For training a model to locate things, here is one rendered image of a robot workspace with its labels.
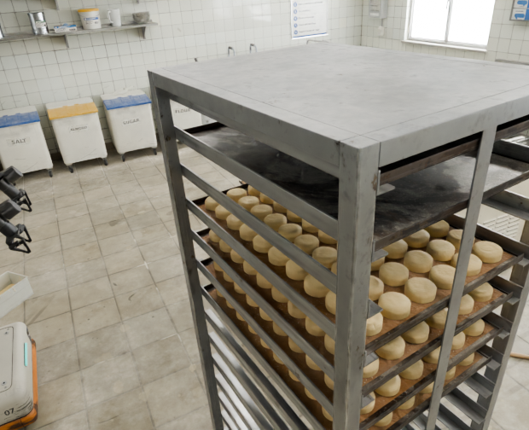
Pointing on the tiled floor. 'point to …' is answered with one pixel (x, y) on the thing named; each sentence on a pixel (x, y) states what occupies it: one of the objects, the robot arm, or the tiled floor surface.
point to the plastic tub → (7, 293)
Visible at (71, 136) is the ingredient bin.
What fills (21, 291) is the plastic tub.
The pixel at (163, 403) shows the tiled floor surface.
